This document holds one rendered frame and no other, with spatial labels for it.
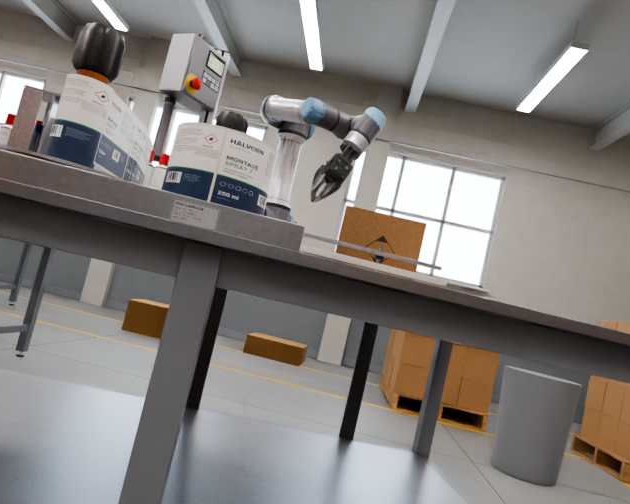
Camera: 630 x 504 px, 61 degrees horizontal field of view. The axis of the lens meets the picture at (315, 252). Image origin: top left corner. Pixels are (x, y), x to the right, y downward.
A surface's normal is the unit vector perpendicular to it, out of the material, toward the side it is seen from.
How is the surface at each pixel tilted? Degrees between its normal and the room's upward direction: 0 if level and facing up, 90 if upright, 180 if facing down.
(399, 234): 90
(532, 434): 93
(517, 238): 90
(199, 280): 90
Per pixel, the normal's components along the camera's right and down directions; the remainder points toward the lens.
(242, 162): 0.54, 0.06
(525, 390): -0.68, -0.15
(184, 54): -0.44, -0.18
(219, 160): 0.18, -0.04
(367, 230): -0.03, -0.09
